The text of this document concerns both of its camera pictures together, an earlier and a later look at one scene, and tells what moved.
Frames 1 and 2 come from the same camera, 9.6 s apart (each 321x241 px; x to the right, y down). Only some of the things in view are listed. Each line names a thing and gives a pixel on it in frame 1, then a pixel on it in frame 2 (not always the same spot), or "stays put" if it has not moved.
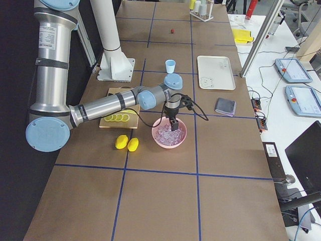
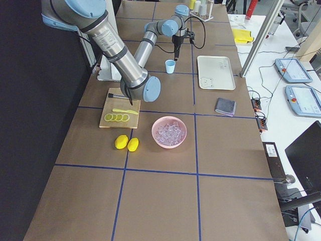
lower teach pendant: (303, 100) stays put
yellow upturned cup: (192, 3) stays put
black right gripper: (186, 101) -> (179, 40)
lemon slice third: (119, 117) stays put
